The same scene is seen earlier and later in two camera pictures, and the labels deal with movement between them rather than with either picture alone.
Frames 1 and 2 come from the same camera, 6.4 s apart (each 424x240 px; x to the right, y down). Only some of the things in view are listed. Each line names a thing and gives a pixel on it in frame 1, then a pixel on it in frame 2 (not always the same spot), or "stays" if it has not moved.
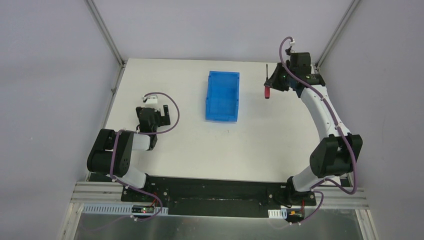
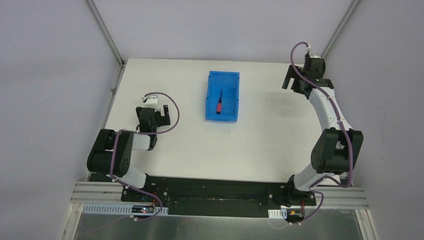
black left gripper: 162,117 stays
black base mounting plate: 220,196 stays
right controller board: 295,215 stays
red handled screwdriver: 267,89 → 219,104
